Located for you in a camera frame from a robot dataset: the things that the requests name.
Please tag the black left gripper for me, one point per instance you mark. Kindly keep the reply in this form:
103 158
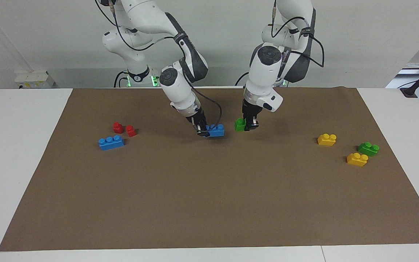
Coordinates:
250 111

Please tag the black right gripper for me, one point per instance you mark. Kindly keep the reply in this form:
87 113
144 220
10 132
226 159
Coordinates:
198 119

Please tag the green two-stud toy brick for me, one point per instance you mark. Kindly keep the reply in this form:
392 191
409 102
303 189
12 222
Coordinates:
239 124
368 149

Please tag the blue three-stud toy brick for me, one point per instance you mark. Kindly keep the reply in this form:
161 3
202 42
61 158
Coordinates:
111 142
216 131

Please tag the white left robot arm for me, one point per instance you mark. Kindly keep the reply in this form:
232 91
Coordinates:
267 69

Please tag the brown table mat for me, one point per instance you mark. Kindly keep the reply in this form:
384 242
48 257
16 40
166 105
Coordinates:
209 189

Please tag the red one-stud toy brick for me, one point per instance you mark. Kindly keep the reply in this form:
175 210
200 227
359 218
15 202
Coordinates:
131 131
118 127

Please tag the yellow two-stud toy brick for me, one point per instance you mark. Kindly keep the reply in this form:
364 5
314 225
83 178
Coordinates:
327 139
357 159

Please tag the white power strip box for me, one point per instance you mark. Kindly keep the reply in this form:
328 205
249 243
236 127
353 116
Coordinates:
35 79

